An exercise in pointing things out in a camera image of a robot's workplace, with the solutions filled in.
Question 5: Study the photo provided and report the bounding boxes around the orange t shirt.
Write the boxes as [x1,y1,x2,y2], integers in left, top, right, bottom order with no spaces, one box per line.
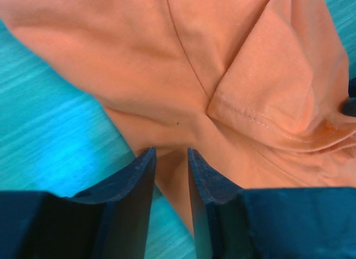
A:
[1,0,355,230]

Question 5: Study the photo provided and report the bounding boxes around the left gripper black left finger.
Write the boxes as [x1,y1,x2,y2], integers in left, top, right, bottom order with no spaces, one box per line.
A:
[1,148,156,258]

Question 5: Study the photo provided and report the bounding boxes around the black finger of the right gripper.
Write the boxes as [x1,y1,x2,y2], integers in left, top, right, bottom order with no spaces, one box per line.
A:
[340,78,356,116]

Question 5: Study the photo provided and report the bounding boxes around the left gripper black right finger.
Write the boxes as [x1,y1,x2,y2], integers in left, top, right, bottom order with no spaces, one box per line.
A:
[187,149,355,258]

